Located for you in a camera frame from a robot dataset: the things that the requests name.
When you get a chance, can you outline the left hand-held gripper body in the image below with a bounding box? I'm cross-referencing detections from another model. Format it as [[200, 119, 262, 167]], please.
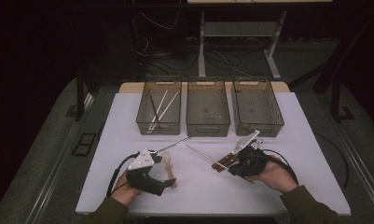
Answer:
[[125, 148, 166, 197]]

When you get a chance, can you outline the metal spoon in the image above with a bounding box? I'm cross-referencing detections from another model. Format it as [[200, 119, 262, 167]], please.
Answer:
[[155, 135, 192, 155]]

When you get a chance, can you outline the tangle of black floor cables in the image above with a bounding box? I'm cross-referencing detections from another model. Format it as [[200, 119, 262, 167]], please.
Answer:
[[134, 34, 271, 79]]

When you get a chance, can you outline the white hanging cable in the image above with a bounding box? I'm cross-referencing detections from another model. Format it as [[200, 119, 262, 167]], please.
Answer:
[[140, 0, 180, 31]]

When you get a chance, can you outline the aluminium rail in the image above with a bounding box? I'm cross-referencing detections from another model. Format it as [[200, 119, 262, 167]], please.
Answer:
[[332, 119, 374, 216], [25, 92, 96, 224]]

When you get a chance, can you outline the person's left hand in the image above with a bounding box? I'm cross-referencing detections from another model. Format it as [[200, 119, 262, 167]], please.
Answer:
[[110, 170, 143, 207]]

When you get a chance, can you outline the right hand-held gripper black cable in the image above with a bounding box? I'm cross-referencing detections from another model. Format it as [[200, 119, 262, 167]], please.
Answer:
[[262, 148, 300, 185]]

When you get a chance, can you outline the small wooden spoon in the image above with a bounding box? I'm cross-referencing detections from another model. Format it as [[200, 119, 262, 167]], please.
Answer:
[[160, 151, 178, 189]]

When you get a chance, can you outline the hand-held gripper black cable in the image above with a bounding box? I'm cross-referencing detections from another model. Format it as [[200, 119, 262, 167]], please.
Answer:
[[262, 148, 300, 185], [105, 152, 140, 198]]

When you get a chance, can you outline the white chopstick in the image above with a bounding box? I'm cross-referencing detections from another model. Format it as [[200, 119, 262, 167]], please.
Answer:
[[150, 91, 180, 131], [147, 90, 170, 131]]

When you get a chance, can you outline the white desk frame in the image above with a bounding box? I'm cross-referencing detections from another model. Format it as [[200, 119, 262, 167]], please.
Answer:
[[187, 0, 333, 80]]

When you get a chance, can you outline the white table cover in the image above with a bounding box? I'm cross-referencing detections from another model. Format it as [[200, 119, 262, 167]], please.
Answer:
[[75, 91, 352, 217]]

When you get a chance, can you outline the thin black floor cable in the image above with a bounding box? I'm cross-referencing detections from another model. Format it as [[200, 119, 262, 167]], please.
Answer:
[[313, 132, 353, 191]]

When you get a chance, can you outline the person's right hand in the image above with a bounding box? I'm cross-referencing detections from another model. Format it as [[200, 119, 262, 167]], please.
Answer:
[[248, 155, 299, 194]]

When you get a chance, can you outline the translucent grey bin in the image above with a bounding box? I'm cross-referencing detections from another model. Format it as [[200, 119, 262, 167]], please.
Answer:
[[230, 77, 285, 138], [186, 77, 231, 138], [135, 76, 183, 136]]

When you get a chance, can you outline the left hand-held gripper black cable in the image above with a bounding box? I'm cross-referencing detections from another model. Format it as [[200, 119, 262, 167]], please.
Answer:
[[105, 152, 140, 198]]

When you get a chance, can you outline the wooden-handled knife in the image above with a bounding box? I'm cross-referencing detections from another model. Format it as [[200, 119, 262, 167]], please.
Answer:
[[211, 153, 239, 171]]

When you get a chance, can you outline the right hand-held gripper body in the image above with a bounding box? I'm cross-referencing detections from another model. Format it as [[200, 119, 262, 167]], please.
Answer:
[[228, 130, 269, 180]]

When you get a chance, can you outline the large black metal stand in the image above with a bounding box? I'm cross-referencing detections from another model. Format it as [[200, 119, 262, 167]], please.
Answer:
[[287, 12, 374, 124]]

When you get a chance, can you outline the striped metal chopstick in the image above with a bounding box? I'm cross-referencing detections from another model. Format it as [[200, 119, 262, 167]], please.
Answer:
[[185, 144, 255, 184], [147, 89, 160, 124]]

